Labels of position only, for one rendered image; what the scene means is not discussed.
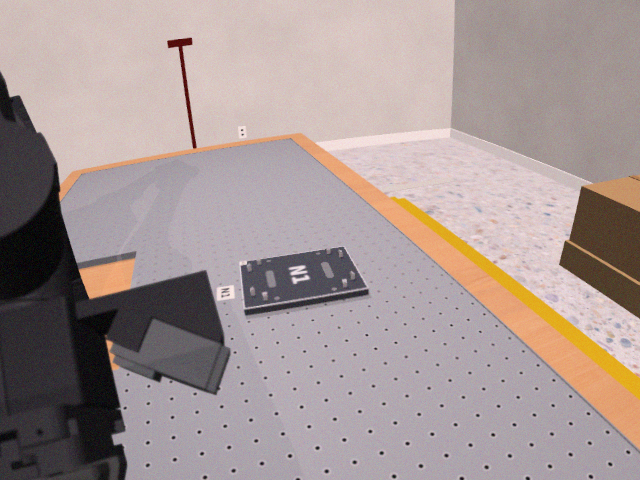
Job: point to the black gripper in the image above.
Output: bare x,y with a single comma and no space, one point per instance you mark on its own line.
59,438

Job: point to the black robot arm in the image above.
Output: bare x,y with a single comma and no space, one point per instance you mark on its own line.
55,351

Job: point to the white label with black text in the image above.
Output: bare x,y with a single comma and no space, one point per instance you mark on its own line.
226,292

